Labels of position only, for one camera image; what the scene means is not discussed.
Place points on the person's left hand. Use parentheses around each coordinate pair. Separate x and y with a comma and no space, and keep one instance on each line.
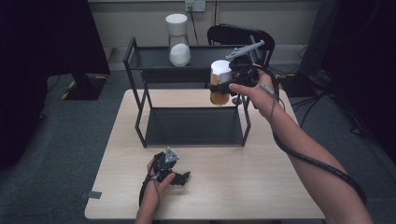
(154,194)

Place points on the dark curtain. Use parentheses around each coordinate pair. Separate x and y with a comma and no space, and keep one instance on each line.
(367,62)

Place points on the grey tape strip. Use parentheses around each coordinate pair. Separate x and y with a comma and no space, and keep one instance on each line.
(91,195)

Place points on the black stand base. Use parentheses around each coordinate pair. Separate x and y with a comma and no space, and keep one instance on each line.
(84,88)

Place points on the black chair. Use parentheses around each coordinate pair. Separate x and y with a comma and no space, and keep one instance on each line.
(224,34)

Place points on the small dark round disc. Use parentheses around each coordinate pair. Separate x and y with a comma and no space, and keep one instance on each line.
(236,101)

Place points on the glass jar of white powder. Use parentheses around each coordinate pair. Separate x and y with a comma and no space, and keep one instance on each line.
(179,53)

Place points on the black metal two-tier rack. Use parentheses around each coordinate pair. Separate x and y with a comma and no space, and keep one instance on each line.
(193,127)

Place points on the white wall socket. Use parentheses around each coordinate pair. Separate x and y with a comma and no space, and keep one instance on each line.
(195,5)

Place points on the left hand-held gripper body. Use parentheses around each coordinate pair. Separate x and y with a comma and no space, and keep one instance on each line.
(162,166)

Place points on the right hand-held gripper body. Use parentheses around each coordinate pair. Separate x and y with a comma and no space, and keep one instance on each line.
(244,70)

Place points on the person's right hand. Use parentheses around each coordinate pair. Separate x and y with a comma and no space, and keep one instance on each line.
(264,96)

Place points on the glass jar of orange powder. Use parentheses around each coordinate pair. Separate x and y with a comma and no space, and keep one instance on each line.
(220,73)

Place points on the black curtain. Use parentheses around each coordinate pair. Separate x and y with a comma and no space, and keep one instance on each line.
(37,62)

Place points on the black stand with base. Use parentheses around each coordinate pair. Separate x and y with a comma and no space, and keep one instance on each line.
(317,37)

